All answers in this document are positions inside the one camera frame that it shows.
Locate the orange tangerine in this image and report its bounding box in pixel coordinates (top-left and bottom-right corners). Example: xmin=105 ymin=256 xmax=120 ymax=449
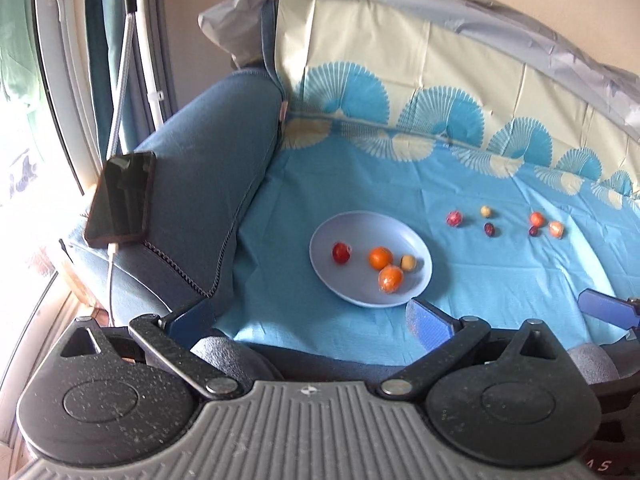
xmin=368 ymin=246 xmax=394 ymax=271
xmin=529 ymin=211 xmax=546 ymax=228

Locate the orange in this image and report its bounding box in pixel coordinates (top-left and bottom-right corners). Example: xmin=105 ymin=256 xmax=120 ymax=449
xmin=548 ymin=221 xmax=565 ymax=240
xmin=378 ymin=264 xmax=404 ymax=295

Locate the dark red jujube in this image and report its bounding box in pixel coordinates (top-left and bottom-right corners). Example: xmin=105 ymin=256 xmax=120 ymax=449
xmin=484 ymin=222 xmax=496 ymax=237

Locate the red cherry tomato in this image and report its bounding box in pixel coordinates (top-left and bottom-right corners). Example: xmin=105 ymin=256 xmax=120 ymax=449
xmin=332 ymin=242 xmax=352 ymax=266

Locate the wrapped orange in plate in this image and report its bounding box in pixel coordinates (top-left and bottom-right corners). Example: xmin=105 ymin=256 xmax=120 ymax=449
xmin=378 ymin=264 xmax=404 ymax=295

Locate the small tan longan in plate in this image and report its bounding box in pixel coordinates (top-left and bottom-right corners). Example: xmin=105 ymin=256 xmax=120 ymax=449
xmin=400 ymin=254 xmax=418 ymax=273

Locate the light blue plate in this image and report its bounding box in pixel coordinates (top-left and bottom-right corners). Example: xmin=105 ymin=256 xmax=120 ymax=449
xmin=309 ymin=211 xmax=433 ymax=309

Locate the wrapped pink lychee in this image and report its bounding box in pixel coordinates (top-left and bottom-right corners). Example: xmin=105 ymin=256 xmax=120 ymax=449
xmin=446 ymin=210 xmax=464 ymax=228

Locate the black smartphone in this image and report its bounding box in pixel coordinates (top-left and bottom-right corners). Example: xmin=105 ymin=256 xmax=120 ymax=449
xmin=84 ymin=152 xmax=156 ymax=248

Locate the blue patterned sofa cloth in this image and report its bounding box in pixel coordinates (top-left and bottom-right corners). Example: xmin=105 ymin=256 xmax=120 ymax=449
xmin=218 ymin=0 xmax=639 ymax=365

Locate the grey plastic cover sheet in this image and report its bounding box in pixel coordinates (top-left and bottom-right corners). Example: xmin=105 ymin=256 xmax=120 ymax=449
xmin=198 ymin=0 xmax=639 ymax=138

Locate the dark green curtain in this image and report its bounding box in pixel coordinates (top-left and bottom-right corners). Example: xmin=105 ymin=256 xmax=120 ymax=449
xmin=81 ymin=0 xmax=177 ymax=156

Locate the white charging cable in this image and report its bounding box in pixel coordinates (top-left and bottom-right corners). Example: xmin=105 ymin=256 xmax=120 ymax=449
xmin=104 ymin=242 xmax=121 ymax=328

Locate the white window frame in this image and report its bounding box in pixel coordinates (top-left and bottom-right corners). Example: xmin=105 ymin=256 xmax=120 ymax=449
xmin=34 ymin=0 xmax=101 ymax=194

